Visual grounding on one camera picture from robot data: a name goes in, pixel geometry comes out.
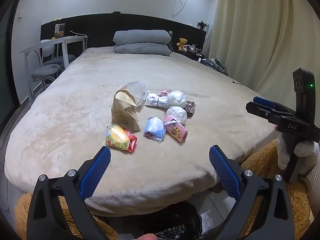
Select white table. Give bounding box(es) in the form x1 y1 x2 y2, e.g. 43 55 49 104
20 35 88 68

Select grey cushioned metal chair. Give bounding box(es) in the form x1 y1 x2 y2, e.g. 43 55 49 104
27 64 63 102
44 54 77 68

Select clear plastic bag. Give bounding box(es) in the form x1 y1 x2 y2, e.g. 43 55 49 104
122 80 148 109

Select black lined trash bin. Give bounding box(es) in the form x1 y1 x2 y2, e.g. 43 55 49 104
105 201 203 240

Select brown teddy bear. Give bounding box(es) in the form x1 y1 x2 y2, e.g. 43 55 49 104
176 37 188 52

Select person's right forearm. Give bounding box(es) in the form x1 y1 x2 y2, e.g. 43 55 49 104
301 166 320 217

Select white cable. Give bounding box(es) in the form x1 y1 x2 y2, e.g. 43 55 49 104
172 0 193 18

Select pink paw print wrapper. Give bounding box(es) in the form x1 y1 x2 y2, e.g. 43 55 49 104
162 115 188 143

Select cardboard box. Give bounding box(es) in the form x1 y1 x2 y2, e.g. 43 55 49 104
54 24 66 39

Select person's right leg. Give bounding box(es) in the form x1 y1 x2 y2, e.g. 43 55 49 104
240 140 313 240

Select light blue wrapper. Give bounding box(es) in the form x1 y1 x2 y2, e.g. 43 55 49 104
143 116 167 142

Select beige paper bag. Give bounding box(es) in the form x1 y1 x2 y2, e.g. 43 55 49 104
111 90 141 132

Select black headboard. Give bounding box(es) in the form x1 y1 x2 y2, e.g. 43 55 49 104
40 12 208 63

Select cream curtain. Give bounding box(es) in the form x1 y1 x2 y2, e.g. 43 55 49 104
205 0 320 105

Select grey pillow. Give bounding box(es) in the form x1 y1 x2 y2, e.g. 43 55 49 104
113 29 172 46
114 42 172 57

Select person's right hand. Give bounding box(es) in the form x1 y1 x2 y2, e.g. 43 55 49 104
276 133 320 178

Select white labelled wrapper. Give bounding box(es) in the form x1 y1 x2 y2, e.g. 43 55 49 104
145 93 168 109

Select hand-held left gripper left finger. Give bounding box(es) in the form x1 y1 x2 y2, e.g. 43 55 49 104
26 146 112 240

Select yellow green snack packet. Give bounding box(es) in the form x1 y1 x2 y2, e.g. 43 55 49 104
105 124 130 151

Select dark brown wrapper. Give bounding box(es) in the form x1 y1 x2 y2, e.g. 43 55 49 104
184 101 196 117

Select dark nightstand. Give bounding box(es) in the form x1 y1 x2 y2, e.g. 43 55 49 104
175 44 208 62

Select red snack packet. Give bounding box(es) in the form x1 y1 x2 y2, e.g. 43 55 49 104
124 129 138 152

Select white plastic bag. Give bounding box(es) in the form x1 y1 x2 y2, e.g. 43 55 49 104
166 90 187 108
165 106 188 125

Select person's left hand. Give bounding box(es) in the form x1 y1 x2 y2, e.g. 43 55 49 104
135 233 157 240

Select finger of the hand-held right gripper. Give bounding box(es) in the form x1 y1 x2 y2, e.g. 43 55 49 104
245 102 288 127
252 96 297 117

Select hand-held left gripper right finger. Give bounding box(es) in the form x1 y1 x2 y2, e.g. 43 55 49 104
209 144 296 240

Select pile of clothes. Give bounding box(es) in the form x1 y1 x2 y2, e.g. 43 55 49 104
200 57 229 77

